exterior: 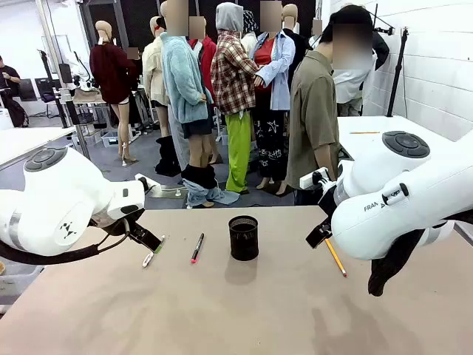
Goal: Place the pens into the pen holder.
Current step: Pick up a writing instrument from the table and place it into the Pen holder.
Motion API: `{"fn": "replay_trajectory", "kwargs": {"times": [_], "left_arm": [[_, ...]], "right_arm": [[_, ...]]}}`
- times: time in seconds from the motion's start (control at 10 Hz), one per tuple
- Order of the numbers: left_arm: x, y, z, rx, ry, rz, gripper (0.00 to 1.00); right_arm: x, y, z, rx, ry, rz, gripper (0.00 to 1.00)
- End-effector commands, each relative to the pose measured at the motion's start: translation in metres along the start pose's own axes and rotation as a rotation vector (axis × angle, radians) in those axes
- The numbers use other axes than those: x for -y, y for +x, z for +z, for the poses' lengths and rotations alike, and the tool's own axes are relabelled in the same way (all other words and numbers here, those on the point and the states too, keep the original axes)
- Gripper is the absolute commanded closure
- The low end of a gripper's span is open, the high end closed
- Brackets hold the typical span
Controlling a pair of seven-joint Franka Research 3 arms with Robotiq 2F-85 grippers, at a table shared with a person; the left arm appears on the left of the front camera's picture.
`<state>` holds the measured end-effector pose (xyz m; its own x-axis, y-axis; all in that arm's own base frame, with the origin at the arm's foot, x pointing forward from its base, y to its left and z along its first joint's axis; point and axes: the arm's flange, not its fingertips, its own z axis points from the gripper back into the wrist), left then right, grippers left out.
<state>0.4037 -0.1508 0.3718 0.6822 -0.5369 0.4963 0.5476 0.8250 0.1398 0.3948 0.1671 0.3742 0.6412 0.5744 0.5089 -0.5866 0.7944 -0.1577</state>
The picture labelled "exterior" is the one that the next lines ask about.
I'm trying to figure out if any mannequin in plaid hoodie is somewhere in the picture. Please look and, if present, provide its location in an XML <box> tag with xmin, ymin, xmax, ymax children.
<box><xmin>210</xmin><ymin>2</ymin><xmax>259</xmax><ymax>195</ymax></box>

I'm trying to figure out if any black tripod stand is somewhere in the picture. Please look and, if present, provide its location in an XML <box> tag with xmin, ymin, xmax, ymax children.
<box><xmin>386</xmin><ymin>25</ymin><xmax>413</xmax><ymax>118</ymax></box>

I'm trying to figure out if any mannequin in black jacket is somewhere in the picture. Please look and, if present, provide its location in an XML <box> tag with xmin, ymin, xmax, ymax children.
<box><xmin>282</xmin><ymin>3</ymin><xmax>314</xmax><ymax>87</ymax></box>

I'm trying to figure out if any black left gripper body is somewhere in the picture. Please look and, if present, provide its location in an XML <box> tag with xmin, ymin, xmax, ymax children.
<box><xmin>90</xmin><ymin>209</ymin><xmax>145</xmax><ymax>234</ymax></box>

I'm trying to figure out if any person's right forearm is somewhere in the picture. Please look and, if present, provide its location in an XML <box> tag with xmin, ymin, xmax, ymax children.
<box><xmin>313</xmin><ymin>142</ymin><xmax>339</xmax><ymax>180</ymax></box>

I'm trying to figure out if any white floor crate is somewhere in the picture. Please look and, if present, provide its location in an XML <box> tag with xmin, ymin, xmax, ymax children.
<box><xmin>101</xmin><ymin>131</ymin><xmax>121</xmax><ymax>148</ymax></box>

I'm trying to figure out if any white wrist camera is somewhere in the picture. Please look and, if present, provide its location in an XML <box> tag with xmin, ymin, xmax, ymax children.
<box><xmin>135</xmin><ymin>173</ymin><xmax>162</xmax><ymax>192</ymax></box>
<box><xmin>299</xmin><ymin>166</ymin><xmax>330</xmax><ymax>190</ymax></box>

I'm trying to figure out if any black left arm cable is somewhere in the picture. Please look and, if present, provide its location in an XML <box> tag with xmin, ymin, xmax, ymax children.
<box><xmin>0</xmin><ymin>217</ymin><xmax>133</xmax><ymax>266</ymax></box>

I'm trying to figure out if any yellow pencil pink eraser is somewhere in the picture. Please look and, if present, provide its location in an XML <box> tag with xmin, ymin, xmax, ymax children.
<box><xmin>324</xmin><ymin>238</ymin><xmax>348</xmax><ymax>278</ymax></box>

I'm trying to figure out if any mannequin in white shirt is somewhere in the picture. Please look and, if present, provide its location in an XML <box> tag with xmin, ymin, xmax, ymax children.
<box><xmin>332</xmin><ymin>69</ymin><xmax>374</xmax><ymax>116</ymax></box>

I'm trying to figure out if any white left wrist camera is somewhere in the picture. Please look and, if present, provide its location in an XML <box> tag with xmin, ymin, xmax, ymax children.
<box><xmin>135</xmin><ymin>173</ymin><xmax>162</xmax><ymax>192</ymax></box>

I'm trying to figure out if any mannequin in maroon sweater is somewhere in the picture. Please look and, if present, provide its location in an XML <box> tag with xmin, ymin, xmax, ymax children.
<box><xmin>89</xmin><ymin>20</ymin><xmax>140</xmax><ymax>167</ymax></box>

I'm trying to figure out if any mannequin in blue fleece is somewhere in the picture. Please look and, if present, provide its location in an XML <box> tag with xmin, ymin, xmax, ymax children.
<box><xmin>160</xmin><ymin>0</ymin><xmax>239</xmax><ymax>209</ymax></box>

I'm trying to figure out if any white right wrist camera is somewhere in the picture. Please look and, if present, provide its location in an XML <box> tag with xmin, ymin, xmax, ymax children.
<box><xmin>299</xmin><ymin>166</ymin><xmax>330</xmax><ymax>190</ymax></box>

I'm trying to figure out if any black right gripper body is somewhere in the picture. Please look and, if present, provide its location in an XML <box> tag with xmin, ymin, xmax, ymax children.
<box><xmin>317</xmin><ymin>180</ymin><xmax>339</xmax><ymax>219</ymax></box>

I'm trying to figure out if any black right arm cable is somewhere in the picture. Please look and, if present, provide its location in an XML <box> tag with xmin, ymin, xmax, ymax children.
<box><xmin>367</xmin><ymin>227</ymin><xmax>428</xmax><ymax>297</ymax></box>

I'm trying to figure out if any mannequin in black blazer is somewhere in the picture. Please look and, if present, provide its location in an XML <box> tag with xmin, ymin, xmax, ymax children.
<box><xmin>371</xmin><ymin>31</ymin><xmax>391</xmax><ymax>72</ymax></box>

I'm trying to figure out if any white side table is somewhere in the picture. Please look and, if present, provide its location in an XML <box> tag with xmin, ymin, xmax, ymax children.
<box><xmin>336</xmin><ymin>115</ymin><xmax>473</xmax><ymax>163</ymax></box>

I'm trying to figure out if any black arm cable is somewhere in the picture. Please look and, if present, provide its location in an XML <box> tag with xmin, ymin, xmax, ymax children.
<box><xmin>0</xmin><ymin>217</ymin><xmax>133</xmax><ymax>266</ymax></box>
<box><xmin>367</xmin><ymin>227</ymin><xmax>428</xmax><ymax>297</ymax></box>

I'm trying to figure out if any mannequin in cream jacket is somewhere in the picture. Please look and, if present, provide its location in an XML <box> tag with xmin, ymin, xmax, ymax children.
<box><xmin>142</xmin><ymin>16</ymin><xmax>171</xmax><ymax>138</ymax></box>

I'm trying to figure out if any person in olive shirt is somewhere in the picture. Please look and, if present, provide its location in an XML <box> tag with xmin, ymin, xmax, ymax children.
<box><xmin>286</xmin><ymin>4</ymin><xmax>374</xmax><ymax>206</ymax></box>

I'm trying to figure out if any seated person in black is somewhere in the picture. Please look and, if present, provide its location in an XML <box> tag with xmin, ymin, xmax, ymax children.
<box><xmin>0</xmin><ymin>55</ymin><xmax>23</xmax><ymax>98</ymax></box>

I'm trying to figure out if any mannequin in red jacket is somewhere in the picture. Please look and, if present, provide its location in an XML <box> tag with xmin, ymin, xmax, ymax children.
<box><xmin>188</xmin><ymin>16</ymin><xmax>219</xmax><ymax>108</ymax></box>

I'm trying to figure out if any mannequin in light blue shirt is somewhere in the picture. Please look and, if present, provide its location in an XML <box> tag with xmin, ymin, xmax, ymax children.
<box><xmin>253</xmin><ymin>0</ymin><xmax>297</xmax><ymax>197</ymax></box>

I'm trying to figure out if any white work table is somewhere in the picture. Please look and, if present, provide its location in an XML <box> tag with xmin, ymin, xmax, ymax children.
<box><xmin>0</xmin><ymin>126</ymin><xmax>77</xmax><ymax>169</ymax></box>

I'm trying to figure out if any black mesh pen holder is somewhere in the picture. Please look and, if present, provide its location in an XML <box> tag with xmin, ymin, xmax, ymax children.
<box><xmin>228</xmin><ymin>216</ymin><xmax>259</xmax><ymax>262</ymax></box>

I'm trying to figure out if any black marker pink cap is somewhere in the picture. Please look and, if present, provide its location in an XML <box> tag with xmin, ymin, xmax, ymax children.
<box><xmin>190</xmin><ymin>232</ymin><xmax>205</xmax><ymax>264</ymax></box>

